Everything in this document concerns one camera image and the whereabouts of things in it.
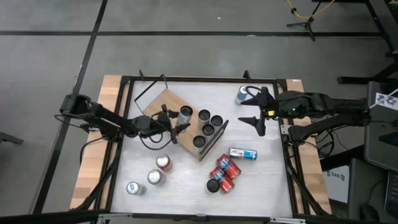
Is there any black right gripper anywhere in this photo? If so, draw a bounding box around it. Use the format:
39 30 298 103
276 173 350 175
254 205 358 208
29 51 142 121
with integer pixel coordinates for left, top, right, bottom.
238 86 282 137

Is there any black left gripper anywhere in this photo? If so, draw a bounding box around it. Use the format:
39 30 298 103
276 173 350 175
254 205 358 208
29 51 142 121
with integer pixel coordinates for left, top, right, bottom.
132 104 192 146

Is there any silver-topped beverage can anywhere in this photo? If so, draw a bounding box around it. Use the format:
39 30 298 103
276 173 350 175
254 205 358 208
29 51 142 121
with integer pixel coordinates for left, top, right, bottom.
147 169 167 187

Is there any black-topped beverage can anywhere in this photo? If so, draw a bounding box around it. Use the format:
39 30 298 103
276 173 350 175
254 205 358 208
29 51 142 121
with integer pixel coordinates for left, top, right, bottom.
206 178 221 194

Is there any light blue silver energy can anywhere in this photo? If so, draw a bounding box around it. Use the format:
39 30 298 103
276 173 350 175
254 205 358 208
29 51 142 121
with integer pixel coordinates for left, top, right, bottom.
234 85 249 106

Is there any red Fanta strawberry can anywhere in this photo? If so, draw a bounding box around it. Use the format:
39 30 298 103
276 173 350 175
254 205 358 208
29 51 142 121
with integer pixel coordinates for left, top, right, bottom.
209 166 236 194
155 153 173 172
216 152 243 181

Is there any silver blue red energy can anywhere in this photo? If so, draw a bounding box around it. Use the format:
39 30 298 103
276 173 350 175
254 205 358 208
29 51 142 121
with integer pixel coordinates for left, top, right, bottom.
229 147 259 161

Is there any silver blue slim can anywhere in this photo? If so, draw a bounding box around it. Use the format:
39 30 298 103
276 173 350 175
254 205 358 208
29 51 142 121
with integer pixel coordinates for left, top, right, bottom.
126 181 147 197

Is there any black tripod stand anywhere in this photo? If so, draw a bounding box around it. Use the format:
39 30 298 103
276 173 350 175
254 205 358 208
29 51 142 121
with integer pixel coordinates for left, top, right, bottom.
285 1 323 42

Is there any white box with print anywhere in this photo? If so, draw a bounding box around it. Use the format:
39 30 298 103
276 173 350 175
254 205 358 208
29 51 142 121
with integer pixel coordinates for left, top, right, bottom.
322 166 351 203

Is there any gray cabinet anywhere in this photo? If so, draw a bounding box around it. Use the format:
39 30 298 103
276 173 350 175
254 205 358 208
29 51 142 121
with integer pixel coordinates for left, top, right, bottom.
363 81 398 172

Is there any white printed label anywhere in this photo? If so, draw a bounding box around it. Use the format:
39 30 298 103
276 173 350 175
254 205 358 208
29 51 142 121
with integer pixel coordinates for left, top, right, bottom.
375 88 398 112

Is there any gray storage box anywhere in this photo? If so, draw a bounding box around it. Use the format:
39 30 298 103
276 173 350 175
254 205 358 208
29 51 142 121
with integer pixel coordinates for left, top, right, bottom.
348 158 398 224

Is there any black chair leg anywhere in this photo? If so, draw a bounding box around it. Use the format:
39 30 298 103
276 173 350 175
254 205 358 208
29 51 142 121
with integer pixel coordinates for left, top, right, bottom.
0 130 24 146

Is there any wooden shelf black metal frame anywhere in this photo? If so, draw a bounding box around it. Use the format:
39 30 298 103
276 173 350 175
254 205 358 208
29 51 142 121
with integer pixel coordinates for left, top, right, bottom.
133 70 230 162

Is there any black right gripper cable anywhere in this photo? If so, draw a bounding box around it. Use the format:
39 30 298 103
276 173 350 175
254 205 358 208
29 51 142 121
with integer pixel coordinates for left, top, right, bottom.
244 85 264 96

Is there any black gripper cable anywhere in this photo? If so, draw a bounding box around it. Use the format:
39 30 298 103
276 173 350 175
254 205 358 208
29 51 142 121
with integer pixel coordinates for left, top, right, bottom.
244 85 264 96
138 133 174 151

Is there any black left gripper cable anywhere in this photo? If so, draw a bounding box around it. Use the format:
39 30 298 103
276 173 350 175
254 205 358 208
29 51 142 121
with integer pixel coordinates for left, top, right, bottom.
138 133 174 151

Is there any black metal table frame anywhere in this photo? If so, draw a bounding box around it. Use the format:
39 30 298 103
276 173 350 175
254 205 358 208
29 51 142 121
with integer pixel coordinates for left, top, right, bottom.
70 70 332 224

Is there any yellow floor cable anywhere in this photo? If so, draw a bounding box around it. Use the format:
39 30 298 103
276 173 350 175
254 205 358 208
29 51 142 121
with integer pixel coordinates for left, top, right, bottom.
285 0 336 19

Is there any black desk leg frame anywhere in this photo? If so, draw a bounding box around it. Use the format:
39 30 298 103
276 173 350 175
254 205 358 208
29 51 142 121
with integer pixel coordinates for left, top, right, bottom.
337 0 398 85

